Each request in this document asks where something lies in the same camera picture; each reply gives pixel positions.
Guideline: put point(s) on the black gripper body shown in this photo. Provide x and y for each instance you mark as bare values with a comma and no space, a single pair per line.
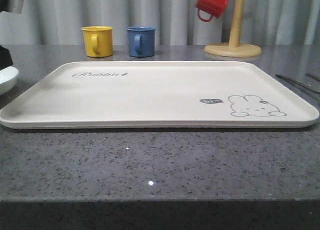
5,58

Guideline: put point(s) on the white round plate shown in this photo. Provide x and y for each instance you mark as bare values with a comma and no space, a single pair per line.
8,79

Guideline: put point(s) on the grey curtain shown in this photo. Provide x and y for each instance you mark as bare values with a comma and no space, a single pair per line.
59,22

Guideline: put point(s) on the yellow mug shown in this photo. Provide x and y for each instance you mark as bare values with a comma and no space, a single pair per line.
98,41

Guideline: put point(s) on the beige rabbit serving tray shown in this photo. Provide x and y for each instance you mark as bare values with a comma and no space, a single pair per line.
158,94

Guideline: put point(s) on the blue mug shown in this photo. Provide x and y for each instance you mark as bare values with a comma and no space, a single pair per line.
141,41

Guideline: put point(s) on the red mug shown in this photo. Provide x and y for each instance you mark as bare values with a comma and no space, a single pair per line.
214,8

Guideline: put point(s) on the wooden mug tree stand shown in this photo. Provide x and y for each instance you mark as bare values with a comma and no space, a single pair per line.
233,48

